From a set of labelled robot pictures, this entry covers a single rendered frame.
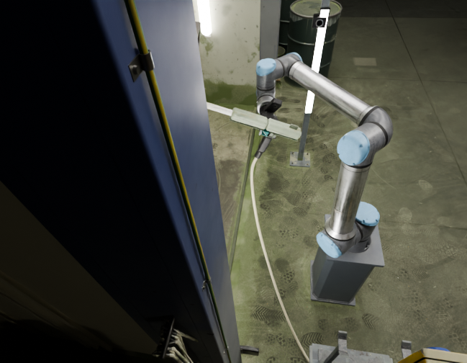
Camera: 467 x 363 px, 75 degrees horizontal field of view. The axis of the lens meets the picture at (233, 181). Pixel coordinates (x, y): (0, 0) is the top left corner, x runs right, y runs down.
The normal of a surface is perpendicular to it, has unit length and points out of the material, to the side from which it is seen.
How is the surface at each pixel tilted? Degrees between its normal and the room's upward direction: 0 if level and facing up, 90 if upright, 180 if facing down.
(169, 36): 90
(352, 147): 83
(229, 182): 0
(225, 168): 0
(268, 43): 90
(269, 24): 90
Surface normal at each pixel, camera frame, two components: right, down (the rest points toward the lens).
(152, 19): 0.99, 0.09
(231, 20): -0.15, 0.75
